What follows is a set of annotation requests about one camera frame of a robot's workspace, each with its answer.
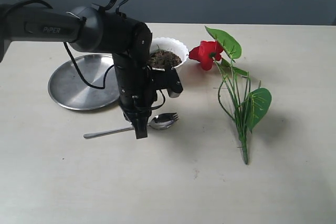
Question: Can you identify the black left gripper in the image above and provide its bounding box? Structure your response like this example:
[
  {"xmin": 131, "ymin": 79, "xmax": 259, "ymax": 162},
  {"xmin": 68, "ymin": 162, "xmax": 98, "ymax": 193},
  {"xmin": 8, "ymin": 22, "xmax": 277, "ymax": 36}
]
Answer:
[{"xmin": 112, "ymin": 52, "xmax": 155, "ymax": 139}]

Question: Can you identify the steel spork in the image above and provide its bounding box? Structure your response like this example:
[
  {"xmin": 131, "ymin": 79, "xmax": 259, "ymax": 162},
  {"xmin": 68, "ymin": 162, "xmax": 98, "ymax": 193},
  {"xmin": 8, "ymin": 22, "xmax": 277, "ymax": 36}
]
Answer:
[{"xmin": 83, "ymin": 113, "xmax": 179, "ymax": 139}]

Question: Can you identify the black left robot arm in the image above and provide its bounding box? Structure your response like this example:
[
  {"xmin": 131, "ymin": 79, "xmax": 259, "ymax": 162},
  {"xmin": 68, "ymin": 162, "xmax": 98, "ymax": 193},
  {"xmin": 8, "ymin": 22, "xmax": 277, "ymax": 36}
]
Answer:
[{"xmin": 1, "ymin": 0, "xmax": 156, "ymax": 139}]

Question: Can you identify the white plastic flower pot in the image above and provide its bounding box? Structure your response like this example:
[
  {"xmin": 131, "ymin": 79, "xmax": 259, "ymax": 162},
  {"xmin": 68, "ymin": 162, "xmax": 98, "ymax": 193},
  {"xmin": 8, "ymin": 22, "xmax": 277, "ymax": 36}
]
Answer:
[{"xmin": 147, "ymin": 37, "xmax": 189, "ymax": 72}]

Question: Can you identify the red artificial anthurium flower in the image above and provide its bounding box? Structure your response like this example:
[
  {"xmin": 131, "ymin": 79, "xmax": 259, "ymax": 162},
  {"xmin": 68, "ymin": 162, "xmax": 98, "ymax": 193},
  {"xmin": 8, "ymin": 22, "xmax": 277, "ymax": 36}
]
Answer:
[{"xmin": 189, "ymin": 26, "xmax": 272, "ymax": 165}]

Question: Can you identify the round steel plate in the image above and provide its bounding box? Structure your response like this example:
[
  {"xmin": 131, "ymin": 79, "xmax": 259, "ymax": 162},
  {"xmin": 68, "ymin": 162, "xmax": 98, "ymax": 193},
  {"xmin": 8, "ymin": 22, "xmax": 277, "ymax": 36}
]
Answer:
[{"xmin": 48, "ymin": 54, "xmax": 119, "ymax": 111}]

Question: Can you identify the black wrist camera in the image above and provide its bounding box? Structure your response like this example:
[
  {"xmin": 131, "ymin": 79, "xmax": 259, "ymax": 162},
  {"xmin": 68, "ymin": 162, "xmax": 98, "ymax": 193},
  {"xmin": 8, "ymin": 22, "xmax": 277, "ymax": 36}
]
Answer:
[{"xmin": 151, "ymin": 67, "xmax": 183, "ymax": 98}]

